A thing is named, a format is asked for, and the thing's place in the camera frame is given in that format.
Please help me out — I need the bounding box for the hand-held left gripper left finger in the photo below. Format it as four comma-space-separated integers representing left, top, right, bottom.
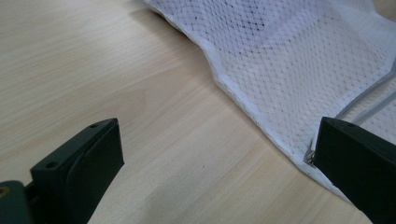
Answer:
30, 118, 125, 224

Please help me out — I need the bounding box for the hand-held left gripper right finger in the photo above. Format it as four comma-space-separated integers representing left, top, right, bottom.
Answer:
312, 117, 396, 224

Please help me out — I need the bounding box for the white mesh laundry bag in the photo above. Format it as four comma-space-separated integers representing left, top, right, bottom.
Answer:
143, 0, 396, 203

